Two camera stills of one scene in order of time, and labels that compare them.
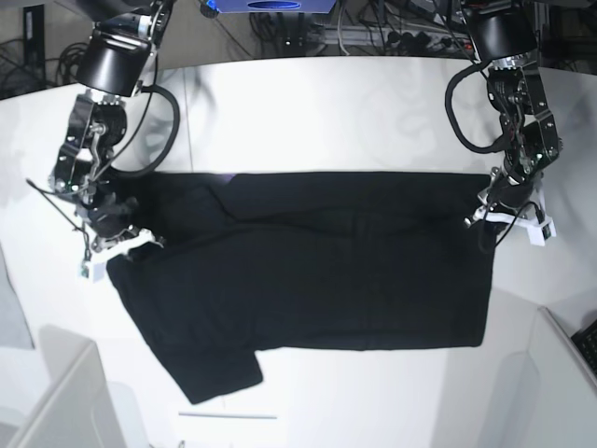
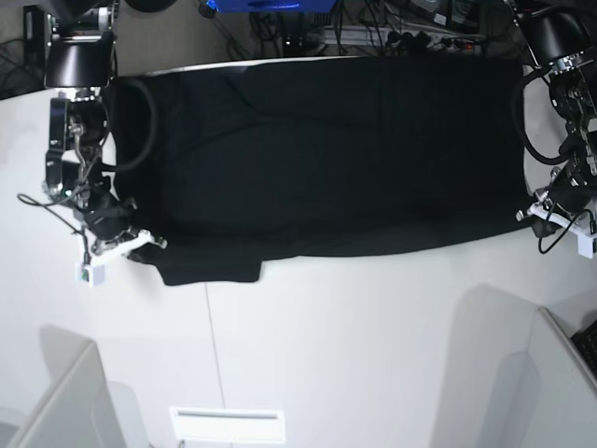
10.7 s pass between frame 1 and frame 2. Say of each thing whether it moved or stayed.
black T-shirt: moved
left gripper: stayed
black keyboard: stayed
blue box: stayed
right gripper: moved
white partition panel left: stayed
